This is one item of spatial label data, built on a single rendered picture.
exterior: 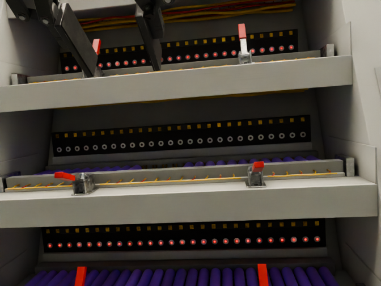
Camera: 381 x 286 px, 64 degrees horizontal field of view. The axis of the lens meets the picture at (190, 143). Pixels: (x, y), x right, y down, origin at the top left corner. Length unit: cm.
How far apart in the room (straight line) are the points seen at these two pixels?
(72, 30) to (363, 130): 40
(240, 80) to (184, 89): 9
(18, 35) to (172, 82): 37
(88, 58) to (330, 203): 36
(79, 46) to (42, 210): 29
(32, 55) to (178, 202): 48
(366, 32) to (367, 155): 19
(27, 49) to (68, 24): 45
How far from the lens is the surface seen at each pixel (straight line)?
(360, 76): 53
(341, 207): 48
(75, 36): 33
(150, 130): 64
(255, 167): 39
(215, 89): 50
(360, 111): 52
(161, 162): 62
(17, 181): 61
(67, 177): 46
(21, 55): 74
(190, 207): 45
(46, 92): 59
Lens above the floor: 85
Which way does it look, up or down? 16 degrees up
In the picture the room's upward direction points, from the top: 2 degrees counter-clockwise
